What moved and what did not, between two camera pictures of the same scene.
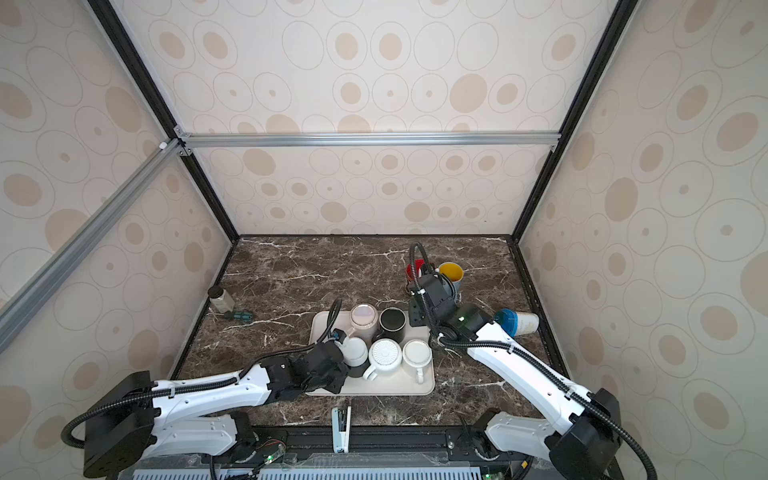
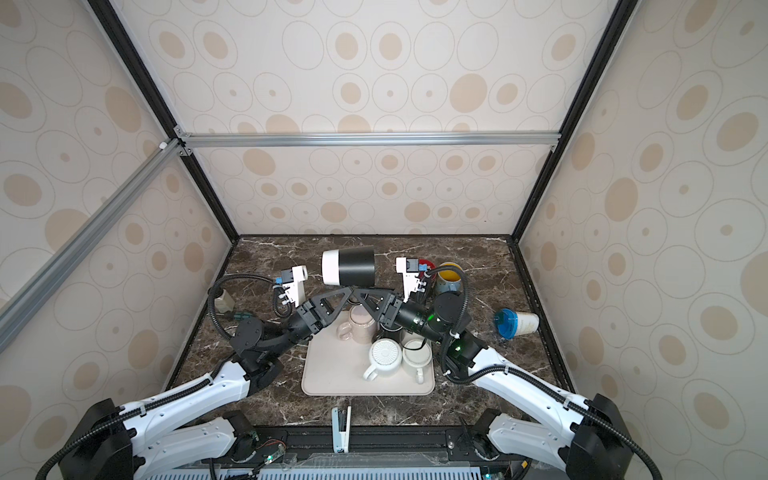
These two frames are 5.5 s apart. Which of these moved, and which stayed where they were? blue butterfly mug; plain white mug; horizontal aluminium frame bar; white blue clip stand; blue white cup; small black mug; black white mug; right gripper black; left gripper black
Moved: left gripper black; right gripper black; black white mug
Stayed: white blue clip stand; blue butterfly mug; small black mug; horizontal aluminium frame bar; plain white mug; blue white cup
